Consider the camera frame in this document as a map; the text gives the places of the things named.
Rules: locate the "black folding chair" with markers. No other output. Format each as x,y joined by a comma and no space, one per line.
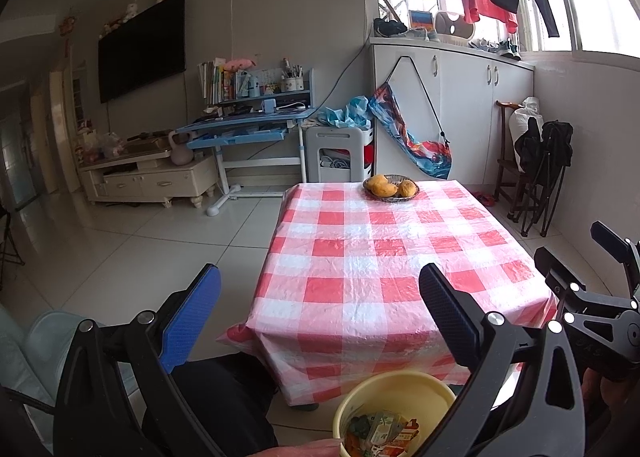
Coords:
550,147

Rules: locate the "red slippers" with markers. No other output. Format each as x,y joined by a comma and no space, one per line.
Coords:
482,197

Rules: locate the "pink plastic bag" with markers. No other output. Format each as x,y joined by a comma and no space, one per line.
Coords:
107,142

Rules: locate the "picture frame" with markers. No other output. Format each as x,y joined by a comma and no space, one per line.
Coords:
421,21

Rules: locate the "cream TV stand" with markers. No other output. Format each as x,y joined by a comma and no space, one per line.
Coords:
150,182

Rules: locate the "person's right hand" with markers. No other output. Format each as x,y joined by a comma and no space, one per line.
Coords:
602,389

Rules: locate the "yellow plastic bin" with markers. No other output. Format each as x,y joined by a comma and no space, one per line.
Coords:
395,387

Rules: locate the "black shoes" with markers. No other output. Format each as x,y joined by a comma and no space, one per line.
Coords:
390,28

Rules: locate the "white pen holder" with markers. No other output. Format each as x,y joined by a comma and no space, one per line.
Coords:
291,84

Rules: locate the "yellow mango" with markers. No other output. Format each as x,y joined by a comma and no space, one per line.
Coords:
374,182
384,190
407,188

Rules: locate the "pink plush toy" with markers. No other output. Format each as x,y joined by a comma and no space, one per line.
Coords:
239,64

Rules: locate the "white sack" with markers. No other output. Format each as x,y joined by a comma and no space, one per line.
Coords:
522,119

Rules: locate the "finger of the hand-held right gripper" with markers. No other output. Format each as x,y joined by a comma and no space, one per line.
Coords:
557,269
607,237

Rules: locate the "black television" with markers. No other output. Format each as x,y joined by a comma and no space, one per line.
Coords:
142,49

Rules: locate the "person's left hand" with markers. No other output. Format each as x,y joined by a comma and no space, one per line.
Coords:
305,449

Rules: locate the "light blue chair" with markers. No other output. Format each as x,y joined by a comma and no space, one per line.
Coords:
40,352

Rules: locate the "pink checkered tablecloth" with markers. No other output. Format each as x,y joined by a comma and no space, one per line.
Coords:
375,262

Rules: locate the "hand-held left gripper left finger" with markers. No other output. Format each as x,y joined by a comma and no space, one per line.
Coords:
192,317

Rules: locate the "white cabinet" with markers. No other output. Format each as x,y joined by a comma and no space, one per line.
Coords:
470,107

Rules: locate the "white plastic stool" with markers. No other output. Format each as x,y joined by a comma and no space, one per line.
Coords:
335,142

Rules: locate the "pink kettlebell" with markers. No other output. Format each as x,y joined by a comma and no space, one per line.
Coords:
181,153

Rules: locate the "orange snack packet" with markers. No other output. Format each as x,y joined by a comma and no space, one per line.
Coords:
406,437

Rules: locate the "colourful printed bag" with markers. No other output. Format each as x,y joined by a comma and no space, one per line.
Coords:
415,147

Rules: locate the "blue study desk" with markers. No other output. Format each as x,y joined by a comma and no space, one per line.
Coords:
245,124

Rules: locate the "woven fruit basket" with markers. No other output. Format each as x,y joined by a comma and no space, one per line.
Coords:
392,199

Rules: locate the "black tripod stand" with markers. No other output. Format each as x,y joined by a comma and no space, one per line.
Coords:
9,237

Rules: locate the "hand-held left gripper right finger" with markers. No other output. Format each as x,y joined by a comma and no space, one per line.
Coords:
447,317

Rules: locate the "blue plastic bag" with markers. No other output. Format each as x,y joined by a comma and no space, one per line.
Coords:
345,114

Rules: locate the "red knot ornament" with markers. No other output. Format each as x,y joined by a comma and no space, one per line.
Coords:
66,32

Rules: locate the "row of books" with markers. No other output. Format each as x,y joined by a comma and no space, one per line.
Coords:
215,82

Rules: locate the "grey shoes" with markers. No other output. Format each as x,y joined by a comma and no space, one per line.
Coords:
497,48

